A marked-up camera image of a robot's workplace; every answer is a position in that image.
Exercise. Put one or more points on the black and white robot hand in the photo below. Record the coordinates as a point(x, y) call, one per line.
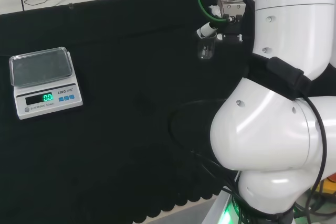
point(232, 36)

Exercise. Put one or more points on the clear glass beaker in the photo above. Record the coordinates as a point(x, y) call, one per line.
point(206, 51)

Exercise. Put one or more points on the yellow stop button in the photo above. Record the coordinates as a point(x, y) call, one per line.
point(331, 182)

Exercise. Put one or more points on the white electronic balance steel pan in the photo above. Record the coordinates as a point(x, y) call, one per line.
point(50, 99)

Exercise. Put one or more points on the black bench cloth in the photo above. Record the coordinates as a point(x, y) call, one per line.
point(118, 77)

